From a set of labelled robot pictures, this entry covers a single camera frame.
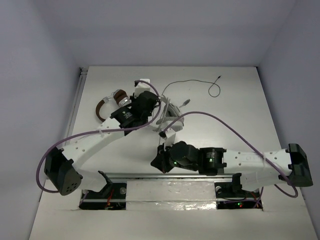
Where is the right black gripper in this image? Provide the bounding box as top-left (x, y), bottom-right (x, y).
top-left (150, 141), bottom-right (198, 174)

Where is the white over-ear headphones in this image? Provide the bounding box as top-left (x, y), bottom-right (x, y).
top-left (150, 95), bottom-right (182, 132)

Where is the grey headphone cable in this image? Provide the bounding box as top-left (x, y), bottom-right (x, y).
top-left (156, 79), bottom-right (216, 131)

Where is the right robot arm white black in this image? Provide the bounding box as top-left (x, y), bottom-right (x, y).
top-left (150, 141), bottom-right (313, 197)

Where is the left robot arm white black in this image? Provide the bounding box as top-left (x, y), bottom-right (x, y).
top-left (44, 91), bottom-right (160, 197)

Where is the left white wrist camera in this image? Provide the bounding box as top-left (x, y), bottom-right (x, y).
top-left (133, 78), bottom-right (151, 98)

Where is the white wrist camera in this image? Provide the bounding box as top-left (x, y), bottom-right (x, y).
top-left (159, 128), bottom-right (176, 148)
top-left (133, 78), bottom-right (151, 98)

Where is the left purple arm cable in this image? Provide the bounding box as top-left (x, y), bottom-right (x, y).
top-left (36, 82), bottom-right (163, 193)

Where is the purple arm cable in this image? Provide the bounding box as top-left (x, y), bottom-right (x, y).
top-left (36, 82), bottom-right (163, 193)
top-left (163, 111), bottom-right (300, 199)

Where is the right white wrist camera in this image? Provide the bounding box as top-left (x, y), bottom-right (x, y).
top-left (159, 128), bottom-right (176, 148)

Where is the aluminium front rail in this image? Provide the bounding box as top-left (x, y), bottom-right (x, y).
top-left (107, 173), bottom-right (232, 202)

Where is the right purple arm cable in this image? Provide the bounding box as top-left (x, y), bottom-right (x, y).
top-left (163, 111), bottom-right (300, 199)

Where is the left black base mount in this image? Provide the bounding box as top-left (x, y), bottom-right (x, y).
top-left (79, 182), bottom-right (127, 211)

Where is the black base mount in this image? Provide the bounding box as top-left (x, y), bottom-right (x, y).
top-left (214, 182), bottom-right (263, 210)
top-left (79, 182), bottom-right (127, 211)

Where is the aluminium side rail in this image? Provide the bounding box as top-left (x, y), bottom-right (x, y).
top-left (62, 67), bottom-right (89, 139)

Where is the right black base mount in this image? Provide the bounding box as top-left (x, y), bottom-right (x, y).
top-left (214, 182), bottom-right (263, 210)

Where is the thin black audio cable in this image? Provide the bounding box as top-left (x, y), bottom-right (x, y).
top-left (208, 75), bottom-right (222, 98)

